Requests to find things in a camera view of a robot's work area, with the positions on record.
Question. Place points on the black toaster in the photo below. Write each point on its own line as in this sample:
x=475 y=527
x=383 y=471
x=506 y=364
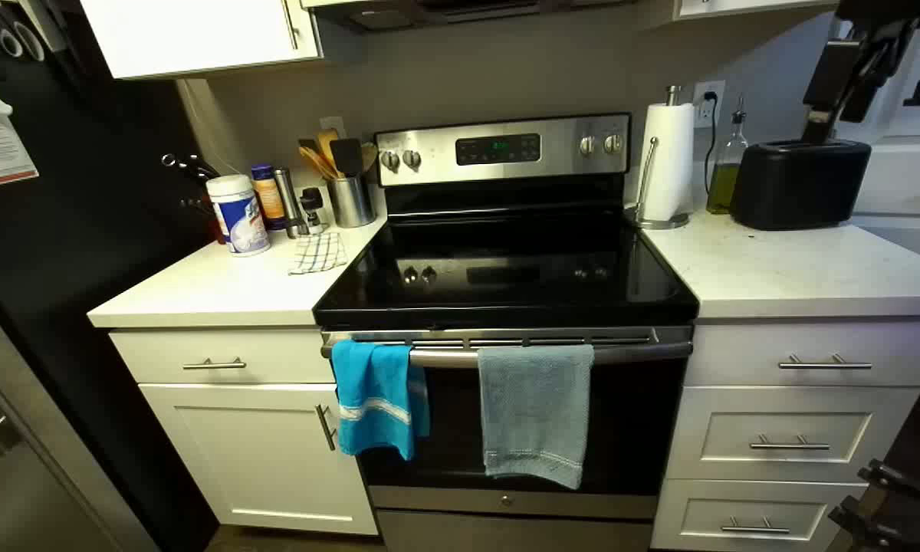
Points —
x=794 y=184

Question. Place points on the white left base cabinet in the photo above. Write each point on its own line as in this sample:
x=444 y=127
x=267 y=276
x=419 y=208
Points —
x=253 y=415

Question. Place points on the white upper cabinet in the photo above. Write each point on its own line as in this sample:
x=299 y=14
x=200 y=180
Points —
x=162 y=36

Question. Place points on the range hood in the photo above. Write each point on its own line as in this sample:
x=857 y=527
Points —
x=425 y=14

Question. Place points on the patterned trivet mat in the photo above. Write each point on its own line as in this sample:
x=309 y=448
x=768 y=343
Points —
x=318 y=252

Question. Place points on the olive oil bottle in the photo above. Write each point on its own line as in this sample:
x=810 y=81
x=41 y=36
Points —
x=728 y=167

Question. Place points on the white paper towel roll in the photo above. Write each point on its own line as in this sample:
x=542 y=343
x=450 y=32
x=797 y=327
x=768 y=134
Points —
x=667 y=160

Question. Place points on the white right drawer cabinet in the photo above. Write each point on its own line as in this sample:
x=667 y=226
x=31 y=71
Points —
x=773 y=423

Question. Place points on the metal utensil holder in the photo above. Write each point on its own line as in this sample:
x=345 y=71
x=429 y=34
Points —
x=351 y=200

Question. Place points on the white wipes canister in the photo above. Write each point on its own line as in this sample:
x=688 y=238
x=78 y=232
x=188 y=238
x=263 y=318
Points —
x=238 y=208

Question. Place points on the stainless steel black-top stove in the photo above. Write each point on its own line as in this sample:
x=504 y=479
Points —
x=514 y=233

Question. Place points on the black refrigerator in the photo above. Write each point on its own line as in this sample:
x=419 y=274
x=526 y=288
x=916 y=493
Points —
x=82 y=464

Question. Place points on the bright blue striped towel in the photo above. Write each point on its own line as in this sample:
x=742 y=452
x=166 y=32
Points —
x=381 y=400

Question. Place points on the light blue towel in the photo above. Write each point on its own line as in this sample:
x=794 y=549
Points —
x=535 y=411

